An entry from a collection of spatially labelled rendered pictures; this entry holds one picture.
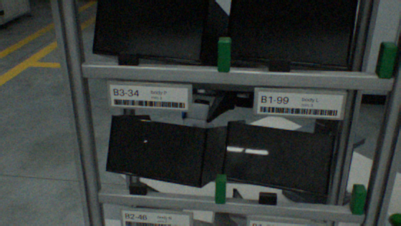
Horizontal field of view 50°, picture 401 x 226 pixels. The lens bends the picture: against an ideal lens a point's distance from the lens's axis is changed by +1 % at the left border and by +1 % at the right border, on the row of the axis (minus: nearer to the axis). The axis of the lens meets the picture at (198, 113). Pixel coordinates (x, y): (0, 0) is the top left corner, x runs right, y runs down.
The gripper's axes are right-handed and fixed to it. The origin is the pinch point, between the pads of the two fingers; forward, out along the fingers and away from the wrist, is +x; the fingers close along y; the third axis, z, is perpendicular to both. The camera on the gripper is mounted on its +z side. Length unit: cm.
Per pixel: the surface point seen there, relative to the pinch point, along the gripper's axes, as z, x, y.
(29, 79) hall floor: -208, -213, -266
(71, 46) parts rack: 32.6, 25.7, -2.3
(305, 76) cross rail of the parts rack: 28.7, 22.3, 20.0
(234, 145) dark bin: 15.1, 20.8, 12.1
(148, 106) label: 26.3, 26.5, 4.9
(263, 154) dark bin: 14.7, 21.2, 15.7
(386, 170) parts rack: 18.4, 24.0, 29.0
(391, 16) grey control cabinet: -148, -271, 66
